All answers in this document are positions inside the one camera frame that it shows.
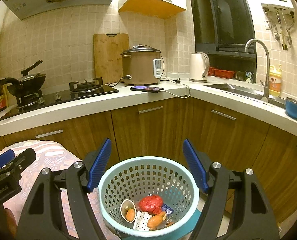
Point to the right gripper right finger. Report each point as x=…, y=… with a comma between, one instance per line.
x=252, y=215

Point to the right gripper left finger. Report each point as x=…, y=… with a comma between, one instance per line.
x=42, y=216

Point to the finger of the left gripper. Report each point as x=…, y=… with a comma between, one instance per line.
x=6, y=157

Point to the orange carrot piece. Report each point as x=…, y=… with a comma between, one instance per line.
x=130, y=215

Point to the polka dot paper wrapper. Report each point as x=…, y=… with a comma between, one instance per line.
x=141, y=221

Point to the red plastic bag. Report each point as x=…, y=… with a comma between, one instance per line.
x=151, y=204

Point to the blue white milk carton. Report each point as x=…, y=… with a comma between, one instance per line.
x=168, y=210

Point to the yellow fruit peel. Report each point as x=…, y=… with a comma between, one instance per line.
x=156, y=220

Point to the light blue perforated trash basket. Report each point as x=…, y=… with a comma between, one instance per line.
x=136, y=178

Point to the person's hand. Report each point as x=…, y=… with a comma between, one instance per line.
x=10, y=222

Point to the dark soy sauce bottle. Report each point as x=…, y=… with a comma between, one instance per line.
x=3, y=100

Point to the black wok with lid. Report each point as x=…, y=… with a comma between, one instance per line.
x=27, y=84

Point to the black glass gas stove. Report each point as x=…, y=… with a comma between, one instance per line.
x=77, y=90

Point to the wooden base cabinets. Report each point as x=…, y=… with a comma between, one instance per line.
x=159, y=128

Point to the blue bowl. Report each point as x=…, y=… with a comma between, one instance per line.
x=291, y=107

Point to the smartphone on counter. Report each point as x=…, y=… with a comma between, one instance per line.
x=148, y=89

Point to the steel sink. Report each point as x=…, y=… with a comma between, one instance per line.
x=250, y=93

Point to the brown rice cooker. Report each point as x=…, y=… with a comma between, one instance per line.
x=141, y=65

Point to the wooden cutting board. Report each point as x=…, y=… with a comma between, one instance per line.
x=107, y=59

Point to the yellow dish soap bottle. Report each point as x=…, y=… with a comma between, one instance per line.
x=275, y=79

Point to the red tray by window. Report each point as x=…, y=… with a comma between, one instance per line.
x=226, y=74

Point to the white electric kettle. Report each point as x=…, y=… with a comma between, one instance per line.
x=199, y=67

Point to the dark window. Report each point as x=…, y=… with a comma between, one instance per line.
x=222, y=28

